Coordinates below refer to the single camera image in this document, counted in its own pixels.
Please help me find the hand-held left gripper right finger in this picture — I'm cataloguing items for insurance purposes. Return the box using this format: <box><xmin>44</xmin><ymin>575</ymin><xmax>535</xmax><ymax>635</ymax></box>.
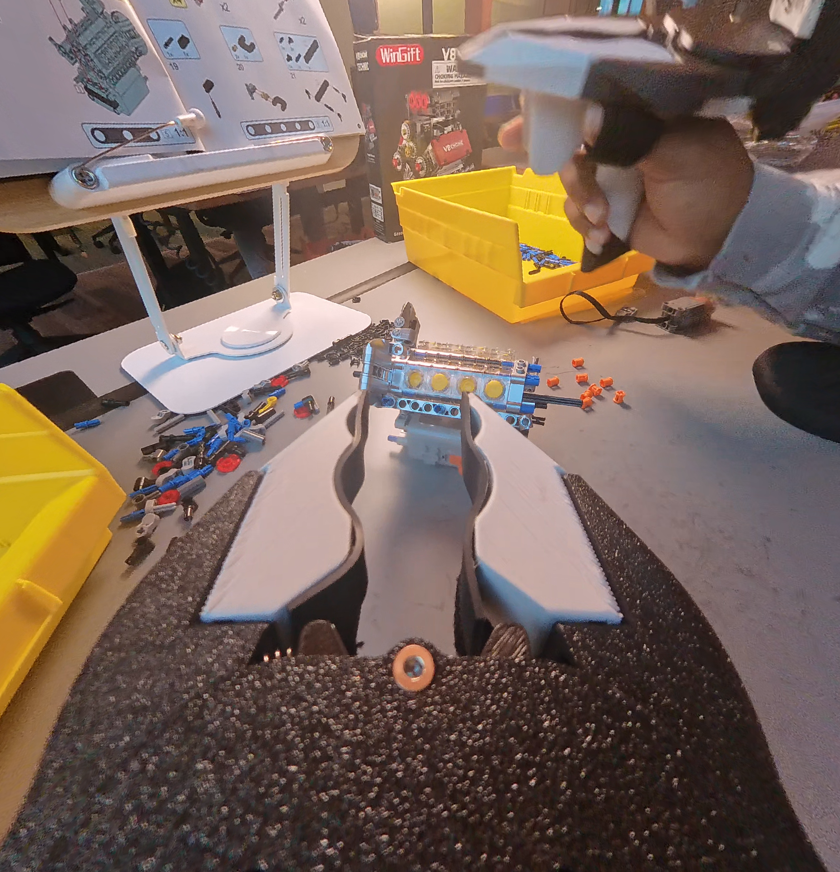
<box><xmin>455</xmin><ymin>396</ymin><xmax>624</xmax><ymax>658</ymax></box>

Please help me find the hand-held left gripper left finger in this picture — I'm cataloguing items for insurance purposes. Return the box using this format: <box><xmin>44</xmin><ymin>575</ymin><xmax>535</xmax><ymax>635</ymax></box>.
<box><xmin>200</xmin><ymin>396</ymin><xmax>369</xmax><ymax>652</ymax></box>

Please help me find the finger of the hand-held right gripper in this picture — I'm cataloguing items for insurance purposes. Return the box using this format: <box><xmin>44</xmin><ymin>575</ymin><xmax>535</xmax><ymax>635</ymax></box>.
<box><xmin>491</xmin><ymin>62</ymin><xmax>601</xmax><ymax>103</ymax></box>
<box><xmin>459</xmin><ymin>28</ymin><xmax>721</xmax><ymax>76</ymax></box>

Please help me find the cluster of orange bushes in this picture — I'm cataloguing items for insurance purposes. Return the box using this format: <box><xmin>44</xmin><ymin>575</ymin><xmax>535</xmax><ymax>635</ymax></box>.
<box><xmin>546</xmin><ymin>357</ymin><xmax>629</xmax><ymax>412</ymax></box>

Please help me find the toy brick engine model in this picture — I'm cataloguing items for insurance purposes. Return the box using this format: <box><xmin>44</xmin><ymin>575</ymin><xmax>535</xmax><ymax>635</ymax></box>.
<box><xmin>355</xmin><ymin>303</ymin><xmax>546</xmax><ymax>471</ymax></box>

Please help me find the grey desk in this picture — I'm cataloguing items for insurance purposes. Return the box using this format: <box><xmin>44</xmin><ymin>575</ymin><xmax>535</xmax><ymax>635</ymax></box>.
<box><xmin>0</xmin><ymin>232</ymin><xmax>840</xmax><ymax>872</ymax></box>

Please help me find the person's right hand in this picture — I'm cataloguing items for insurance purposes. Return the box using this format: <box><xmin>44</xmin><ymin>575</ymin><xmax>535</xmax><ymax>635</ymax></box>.
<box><xmin>499</xmin><ymin>116</ymin><xmax>757</xmax><ymax>273</ymax></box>

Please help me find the pile of coloured brick parts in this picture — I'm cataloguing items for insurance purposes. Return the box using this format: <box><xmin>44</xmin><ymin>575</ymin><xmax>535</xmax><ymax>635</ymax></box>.
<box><xmin>69</xmin><ymin>362</ymin><xmax>326</xmax><ymax>566</ymax></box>

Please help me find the black toy set box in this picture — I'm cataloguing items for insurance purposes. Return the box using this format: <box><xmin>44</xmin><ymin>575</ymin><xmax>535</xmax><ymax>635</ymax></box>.
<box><xmin>352</xmin><ymin>35</ymin><xmax>489</xmax><ymax>243</ymax></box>

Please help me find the scatter of blue black pins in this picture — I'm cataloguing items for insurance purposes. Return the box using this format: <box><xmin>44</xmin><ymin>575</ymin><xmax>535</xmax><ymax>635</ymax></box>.
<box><xmin>519</xmin><ymin>243</ymin><xmax>578</xmax><ymax>273</ymax></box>

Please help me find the white book stand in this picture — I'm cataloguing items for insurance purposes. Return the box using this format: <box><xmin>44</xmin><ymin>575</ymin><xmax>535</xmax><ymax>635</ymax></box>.
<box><xmin>0</xmin><ymin>109</ymin><xmax>373</xmax><ymax>416</ymax></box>

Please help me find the pile of black pins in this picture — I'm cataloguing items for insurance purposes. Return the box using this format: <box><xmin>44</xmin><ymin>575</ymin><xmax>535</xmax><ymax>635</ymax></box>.
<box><xmin>311</xmin><ymin>321</ymin><xmax>400</xmax><ymax>366</ymax></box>

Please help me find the large yellow plastic bin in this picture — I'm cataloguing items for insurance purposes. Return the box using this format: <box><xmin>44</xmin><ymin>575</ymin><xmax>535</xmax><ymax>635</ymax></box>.
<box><xmin>0</xmin><ymin>382</ymin><xmax>128</xmax><ymax>743</ymax></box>

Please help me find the grey toy motor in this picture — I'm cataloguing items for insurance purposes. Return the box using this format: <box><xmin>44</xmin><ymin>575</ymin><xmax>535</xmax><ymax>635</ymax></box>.
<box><xmin>663</xmin><ymin>295</ymin><xmax>718</xmax><ymax>335</ymax></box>

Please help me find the building instruction booklet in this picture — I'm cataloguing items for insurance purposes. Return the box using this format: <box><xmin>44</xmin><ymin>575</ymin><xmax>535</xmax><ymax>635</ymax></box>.
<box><xmin>0</xmin><ymin>0</ymin><xmax>366</xmax><ymax>178</ymax></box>

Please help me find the black wrist pad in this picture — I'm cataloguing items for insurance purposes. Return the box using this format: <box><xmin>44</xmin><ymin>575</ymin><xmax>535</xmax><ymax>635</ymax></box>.
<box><xmin>754</xmin><ymin>341</ymin><xmax>840</xmax><ymax>448</ymax></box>

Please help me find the black office chair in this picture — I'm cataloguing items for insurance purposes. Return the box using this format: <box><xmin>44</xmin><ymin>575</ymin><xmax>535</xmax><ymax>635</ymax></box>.
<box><xmin>0</xmin><ymin>232</ymin><xmax>80</xmax><ymax>369</ymax></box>

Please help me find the black motor cable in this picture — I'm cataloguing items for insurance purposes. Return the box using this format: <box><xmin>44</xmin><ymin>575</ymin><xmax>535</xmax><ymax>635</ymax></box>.
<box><xmin>559</xmin><ymin>291</ymin><xmax>673</xmax><ymax>328</ymax></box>

